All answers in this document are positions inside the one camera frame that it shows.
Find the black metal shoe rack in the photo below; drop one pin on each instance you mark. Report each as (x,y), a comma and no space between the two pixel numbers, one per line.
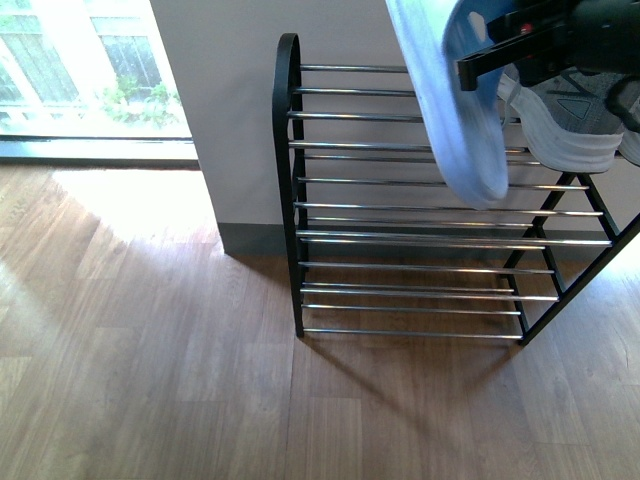
(378,245)

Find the light blue slide slipper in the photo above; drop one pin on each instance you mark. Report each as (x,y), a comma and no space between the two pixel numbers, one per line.
(463,127)

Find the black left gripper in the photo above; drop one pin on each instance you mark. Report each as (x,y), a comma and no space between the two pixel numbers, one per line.
(544,38)

